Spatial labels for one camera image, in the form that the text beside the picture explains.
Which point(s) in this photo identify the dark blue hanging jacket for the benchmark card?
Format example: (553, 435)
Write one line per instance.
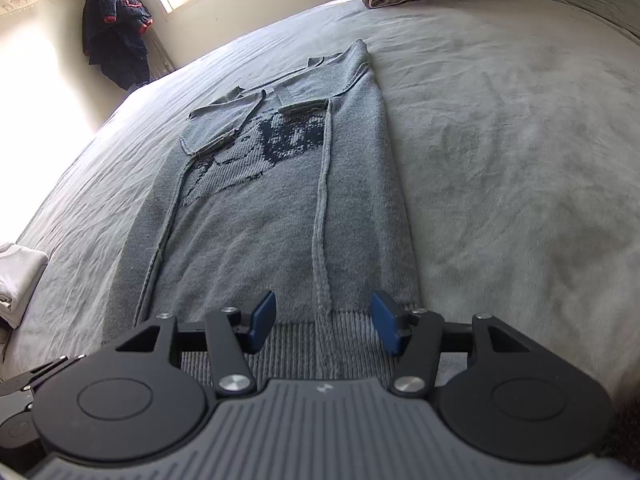
(115, 35)

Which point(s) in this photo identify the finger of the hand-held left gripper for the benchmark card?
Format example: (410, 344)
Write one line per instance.
(50, 372)

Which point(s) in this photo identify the white folded cloth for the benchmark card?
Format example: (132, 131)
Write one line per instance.
(17, 270)

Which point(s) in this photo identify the grey knit patterned sweater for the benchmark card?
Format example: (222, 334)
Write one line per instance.
(280, 240)

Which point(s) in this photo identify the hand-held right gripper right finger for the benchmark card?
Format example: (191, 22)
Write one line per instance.
(385, 325)

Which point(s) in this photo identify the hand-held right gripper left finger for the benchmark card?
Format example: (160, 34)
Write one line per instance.
(262, 320)

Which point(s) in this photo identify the grey bed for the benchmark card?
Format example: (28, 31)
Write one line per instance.
(500, 160)

